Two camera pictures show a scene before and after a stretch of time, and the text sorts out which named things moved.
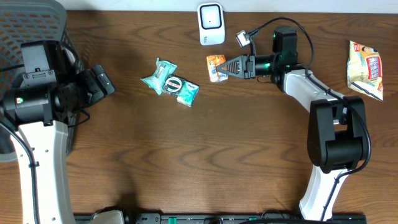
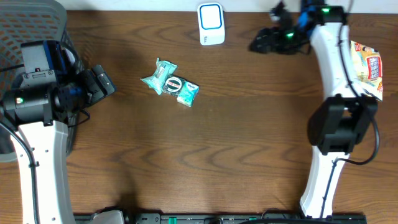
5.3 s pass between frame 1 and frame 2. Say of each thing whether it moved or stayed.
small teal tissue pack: stayed
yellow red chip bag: stayed
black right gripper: moved
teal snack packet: stayed
